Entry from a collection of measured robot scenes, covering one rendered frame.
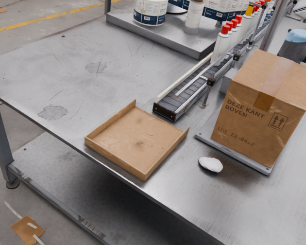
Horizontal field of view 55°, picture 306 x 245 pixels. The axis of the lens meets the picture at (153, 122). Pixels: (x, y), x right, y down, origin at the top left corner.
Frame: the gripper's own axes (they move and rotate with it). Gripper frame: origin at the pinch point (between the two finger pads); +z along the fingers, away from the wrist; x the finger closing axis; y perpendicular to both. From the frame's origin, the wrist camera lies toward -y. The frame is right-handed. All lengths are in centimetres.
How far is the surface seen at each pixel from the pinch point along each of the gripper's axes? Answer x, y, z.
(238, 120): -30, 41, 1
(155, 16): 20, 127, 2
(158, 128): -28, 59, 27
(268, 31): -7, 105, -53
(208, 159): -40, 42, 15
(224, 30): 0, 84, -19
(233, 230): -55, 22, 18
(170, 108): -22, 62, 19
